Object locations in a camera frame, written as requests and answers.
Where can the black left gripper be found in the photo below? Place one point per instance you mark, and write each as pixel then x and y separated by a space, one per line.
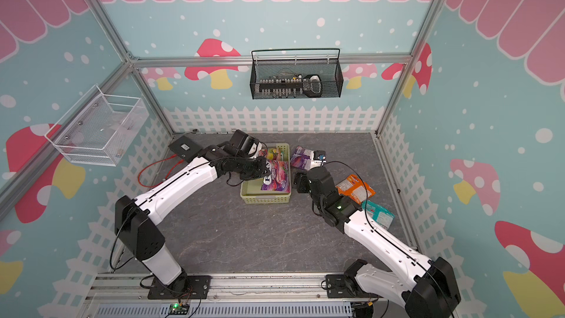
pixel 262 169

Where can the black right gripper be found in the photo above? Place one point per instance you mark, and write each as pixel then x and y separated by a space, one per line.
pixel 303 178

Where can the purple candy bag back side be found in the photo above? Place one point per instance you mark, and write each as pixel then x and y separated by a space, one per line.
pixel 303 159

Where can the purple Fox's berries bag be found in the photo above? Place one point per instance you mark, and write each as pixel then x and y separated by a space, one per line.
pixel 279 178

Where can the green plastic basket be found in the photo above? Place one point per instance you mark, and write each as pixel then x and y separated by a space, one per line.
pixel 251 191

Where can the yellow Fox's fruits bag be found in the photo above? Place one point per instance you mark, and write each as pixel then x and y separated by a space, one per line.
pixel 277 153

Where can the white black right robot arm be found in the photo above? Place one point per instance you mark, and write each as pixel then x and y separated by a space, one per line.
pixel 422 286

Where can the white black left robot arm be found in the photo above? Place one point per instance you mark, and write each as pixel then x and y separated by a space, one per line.
pixel 136 219

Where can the orange candy bag right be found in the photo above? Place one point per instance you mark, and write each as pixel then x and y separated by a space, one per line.
pixel 355 189

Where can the black network box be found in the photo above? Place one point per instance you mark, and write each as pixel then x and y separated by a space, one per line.
pixel 185 148

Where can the teal candy bag right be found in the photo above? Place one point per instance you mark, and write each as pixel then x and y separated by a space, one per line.
pixel 379 214

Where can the green lit circuit board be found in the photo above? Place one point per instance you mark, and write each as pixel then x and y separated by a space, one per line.
pixel 179 309

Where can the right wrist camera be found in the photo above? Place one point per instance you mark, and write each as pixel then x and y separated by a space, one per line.
pixel 317 159

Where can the black wire wall basket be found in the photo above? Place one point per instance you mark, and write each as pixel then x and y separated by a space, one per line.
pixel 296 74

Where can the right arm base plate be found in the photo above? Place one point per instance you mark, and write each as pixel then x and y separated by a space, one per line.
pixel 344 286

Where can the aluminium front rail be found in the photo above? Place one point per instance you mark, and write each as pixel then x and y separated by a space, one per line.
pixel 242 287

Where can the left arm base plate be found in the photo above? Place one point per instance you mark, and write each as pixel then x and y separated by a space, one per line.
pixel 184 287

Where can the white wire wall basket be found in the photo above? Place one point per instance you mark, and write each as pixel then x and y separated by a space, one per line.
pixel 99 128

